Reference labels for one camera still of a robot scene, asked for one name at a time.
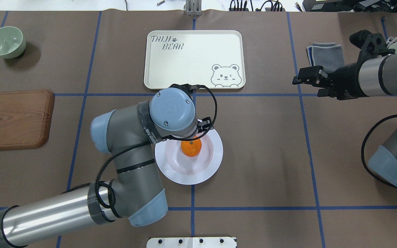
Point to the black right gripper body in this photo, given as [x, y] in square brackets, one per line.
[345, 81]

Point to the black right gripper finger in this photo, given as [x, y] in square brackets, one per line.
[325, 93]
[312, 75]

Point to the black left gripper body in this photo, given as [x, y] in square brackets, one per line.
[188, 138]

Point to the orange fruit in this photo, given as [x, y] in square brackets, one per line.
[191, 148]

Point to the white ribbed plate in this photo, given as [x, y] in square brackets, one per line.
[190, 170]

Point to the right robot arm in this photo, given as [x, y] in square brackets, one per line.
[318, 152]

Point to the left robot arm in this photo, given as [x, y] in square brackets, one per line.
[128, 184]

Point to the cream bear tray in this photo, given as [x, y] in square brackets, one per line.
[214, 58]

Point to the grey folded cloth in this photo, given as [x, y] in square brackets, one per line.
[328, 55]

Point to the wooden cutting board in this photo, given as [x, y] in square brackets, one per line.
[25, 118]

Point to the green bowl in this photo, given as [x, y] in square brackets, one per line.
[12, 42]

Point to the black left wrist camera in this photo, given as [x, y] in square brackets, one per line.
[187, 88]

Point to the aluminium frame post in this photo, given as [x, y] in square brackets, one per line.
[193, 8]

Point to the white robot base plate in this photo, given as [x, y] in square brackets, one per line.
[192, 242]

